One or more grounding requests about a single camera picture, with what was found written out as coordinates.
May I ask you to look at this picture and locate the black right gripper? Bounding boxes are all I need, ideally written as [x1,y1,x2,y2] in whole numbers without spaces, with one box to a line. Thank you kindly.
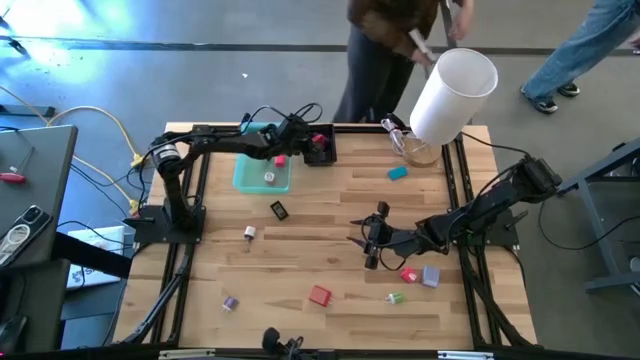
[346,202,402,271]

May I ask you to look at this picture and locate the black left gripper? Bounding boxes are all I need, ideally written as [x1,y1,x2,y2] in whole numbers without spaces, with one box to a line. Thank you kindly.
[272,117,324,157]

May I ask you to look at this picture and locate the small black mesh basket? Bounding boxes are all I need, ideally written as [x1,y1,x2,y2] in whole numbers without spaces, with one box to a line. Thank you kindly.
[301,122,338,168]

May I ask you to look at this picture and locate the teal translucent plastic bin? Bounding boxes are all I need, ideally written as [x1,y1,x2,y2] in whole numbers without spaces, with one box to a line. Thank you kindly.
[232,121,294,196]

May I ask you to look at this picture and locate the black digital clock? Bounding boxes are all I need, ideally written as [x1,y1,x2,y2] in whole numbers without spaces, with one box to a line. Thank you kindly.
[269,200,290,222]

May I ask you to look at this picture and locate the person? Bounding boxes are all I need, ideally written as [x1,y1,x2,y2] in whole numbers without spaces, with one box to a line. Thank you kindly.
[332,0,476,125]
[518,0,640,115]

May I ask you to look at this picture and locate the black front mounting bar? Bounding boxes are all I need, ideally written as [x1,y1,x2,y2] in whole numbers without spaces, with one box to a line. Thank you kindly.
[0,343,640,360]

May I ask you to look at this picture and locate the white shade wooden base lamp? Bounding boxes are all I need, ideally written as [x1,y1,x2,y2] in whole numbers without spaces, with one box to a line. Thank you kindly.
[399,47,500,169]

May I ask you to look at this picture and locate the white stick object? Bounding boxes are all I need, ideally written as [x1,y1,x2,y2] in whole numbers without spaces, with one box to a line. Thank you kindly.
[408,27,437,65]

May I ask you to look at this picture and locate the white cardboard box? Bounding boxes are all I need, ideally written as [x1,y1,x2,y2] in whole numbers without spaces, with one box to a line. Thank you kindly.
[66,224,132,291]

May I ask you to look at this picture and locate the black desk support beam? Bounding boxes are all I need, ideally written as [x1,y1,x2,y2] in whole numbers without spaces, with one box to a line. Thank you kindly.
[49,230,134,279]

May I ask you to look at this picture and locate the dark grey side desk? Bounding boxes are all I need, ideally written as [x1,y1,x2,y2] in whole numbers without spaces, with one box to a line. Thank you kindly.
[0,124,80,274]

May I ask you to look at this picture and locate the smartphone in clear case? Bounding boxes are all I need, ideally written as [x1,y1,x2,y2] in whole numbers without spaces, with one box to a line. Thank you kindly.
[0,203,53,267]

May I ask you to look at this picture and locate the black aluminium rail frame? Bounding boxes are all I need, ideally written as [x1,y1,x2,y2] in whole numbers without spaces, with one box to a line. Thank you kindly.
[115,122,539,351]

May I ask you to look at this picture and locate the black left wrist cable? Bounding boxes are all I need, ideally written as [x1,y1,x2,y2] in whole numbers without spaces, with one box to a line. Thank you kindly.
[244,102,324,132]

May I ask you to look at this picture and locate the lavender grey wall charger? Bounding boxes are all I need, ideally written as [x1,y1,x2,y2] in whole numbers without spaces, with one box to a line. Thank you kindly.
[421,265,442,289]

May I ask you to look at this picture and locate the large red wall charger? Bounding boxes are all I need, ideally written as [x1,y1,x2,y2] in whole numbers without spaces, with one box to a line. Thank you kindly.
[308,284,335,309]

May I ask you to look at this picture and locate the white coiled lamp cable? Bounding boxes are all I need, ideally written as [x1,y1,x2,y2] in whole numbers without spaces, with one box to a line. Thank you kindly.
[381,113,426,157]

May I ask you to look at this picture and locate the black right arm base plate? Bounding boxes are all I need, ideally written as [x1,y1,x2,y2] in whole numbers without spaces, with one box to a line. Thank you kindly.
[446,205,521,247]

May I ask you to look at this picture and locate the black device with cable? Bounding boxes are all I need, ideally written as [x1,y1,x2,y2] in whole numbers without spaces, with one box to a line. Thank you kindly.
[262,327,306,360]

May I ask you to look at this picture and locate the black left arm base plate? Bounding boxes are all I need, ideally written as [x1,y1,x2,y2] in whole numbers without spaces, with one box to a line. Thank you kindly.
[132,204,207,246]

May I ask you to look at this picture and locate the black floor cable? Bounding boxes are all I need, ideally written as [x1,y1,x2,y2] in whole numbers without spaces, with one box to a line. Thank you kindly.
[537,184,640,253]

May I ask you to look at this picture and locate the grey metal table frame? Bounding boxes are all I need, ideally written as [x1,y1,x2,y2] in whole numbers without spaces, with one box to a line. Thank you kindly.
[552,137,640,294]

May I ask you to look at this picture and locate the yellow power cable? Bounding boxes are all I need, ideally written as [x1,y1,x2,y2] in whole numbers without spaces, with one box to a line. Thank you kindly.
[0,84,150,216]

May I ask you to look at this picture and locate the red handled screwdriver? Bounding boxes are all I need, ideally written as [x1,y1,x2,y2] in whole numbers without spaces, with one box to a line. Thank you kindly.
[0,144,36,185]

